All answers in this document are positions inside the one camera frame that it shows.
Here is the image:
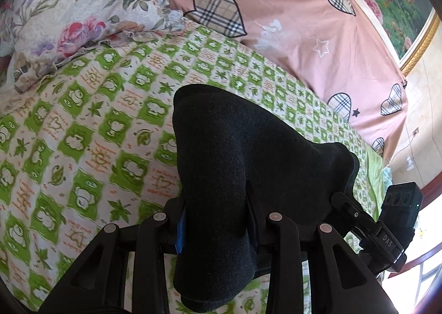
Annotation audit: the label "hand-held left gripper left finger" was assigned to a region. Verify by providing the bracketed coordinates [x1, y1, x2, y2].
[38, 198, 189, 314]

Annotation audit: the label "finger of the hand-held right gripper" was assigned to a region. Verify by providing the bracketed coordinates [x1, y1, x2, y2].
[330, 192, 377, 232]

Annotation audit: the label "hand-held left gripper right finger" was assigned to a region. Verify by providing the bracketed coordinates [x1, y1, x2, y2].
[245, 180, 386, 314]

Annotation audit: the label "black pants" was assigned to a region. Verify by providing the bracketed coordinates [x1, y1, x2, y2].
[172, 84, 360, 313]

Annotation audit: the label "plain light green cloth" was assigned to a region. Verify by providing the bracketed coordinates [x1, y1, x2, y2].
[364, 145, 385, 213]

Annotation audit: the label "light blue cloth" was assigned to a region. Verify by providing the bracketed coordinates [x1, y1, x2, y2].
[382, 166, 394, 193]

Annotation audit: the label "green patterned bed sheet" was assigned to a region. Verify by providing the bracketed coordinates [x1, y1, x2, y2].
[0, 20, 372, 314]

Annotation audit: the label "pink quilt with plaid hearts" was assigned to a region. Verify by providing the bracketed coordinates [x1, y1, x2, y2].
[165, 0, 409, 164]

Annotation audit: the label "brown wooden bed frame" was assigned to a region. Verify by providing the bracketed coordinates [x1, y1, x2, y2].
[417, 180, 442, 206]

